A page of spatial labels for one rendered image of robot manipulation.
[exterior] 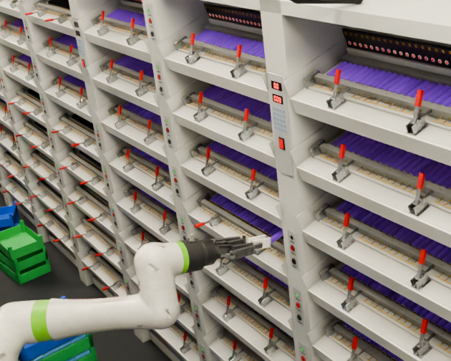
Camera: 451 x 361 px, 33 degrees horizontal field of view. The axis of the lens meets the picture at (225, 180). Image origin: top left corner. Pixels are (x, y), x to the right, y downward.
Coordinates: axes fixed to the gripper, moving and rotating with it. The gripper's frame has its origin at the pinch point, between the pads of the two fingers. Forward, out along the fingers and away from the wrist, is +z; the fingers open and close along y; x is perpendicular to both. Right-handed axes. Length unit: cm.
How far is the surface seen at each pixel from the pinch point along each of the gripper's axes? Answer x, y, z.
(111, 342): 102, 133, 12
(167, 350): 95, 103, 27
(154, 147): -10, 73, 3
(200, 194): 2, 52, 10
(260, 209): -9.5, 2.2, 1.7
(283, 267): 5.3, -8.6, 3.4
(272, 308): 26.4, 5.2, 11.0
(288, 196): -18.5, -13.0, -0.3
